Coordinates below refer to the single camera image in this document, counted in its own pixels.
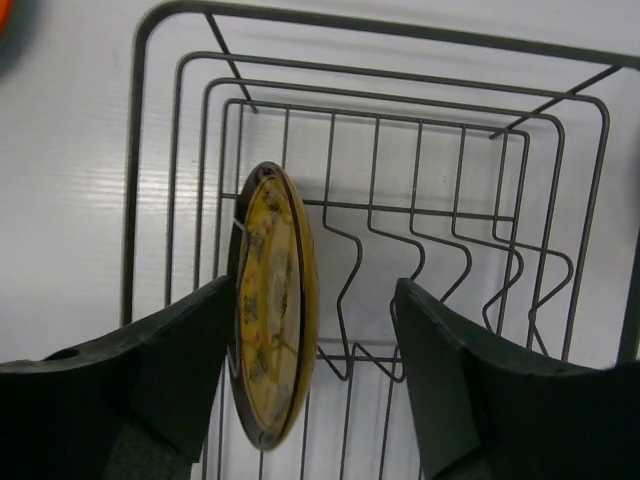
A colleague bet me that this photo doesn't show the yellow patterned plate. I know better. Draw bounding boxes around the yellow patterned plate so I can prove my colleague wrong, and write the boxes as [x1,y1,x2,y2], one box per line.
[227,162,319,451]

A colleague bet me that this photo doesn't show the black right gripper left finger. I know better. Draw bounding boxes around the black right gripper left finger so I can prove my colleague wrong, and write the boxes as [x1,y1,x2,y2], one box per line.
[1,276,235,479]

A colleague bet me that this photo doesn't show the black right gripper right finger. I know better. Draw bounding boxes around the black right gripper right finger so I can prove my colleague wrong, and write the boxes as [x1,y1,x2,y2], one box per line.
[394,278,639,479]

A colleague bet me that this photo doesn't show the grey wire dish rack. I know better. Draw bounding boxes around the grey wire dish rack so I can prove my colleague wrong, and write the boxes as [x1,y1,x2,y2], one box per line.
[121,1,639,479]

